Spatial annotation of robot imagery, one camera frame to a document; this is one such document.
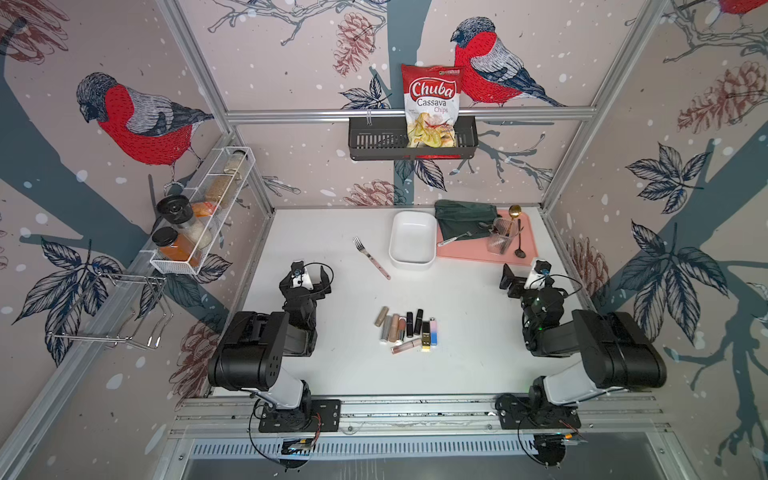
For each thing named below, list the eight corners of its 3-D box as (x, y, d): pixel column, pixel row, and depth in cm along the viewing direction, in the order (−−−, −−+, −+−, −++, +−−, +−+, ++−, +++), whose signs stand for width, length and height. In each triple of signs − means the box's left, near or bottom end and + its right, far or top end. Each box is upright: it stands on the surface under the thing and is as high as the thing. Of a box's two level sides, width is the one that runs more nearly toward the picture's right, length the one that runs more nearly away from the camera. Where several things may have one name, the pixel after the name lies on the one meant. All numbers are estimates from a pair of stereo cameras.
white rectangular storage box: (389, 271, 103) (389, 262, 99) (390, 219, 119) (389, 209, 115) (439, 271, 103) (441, 262, 99) (433, 219, 119) (435, 209, 115)
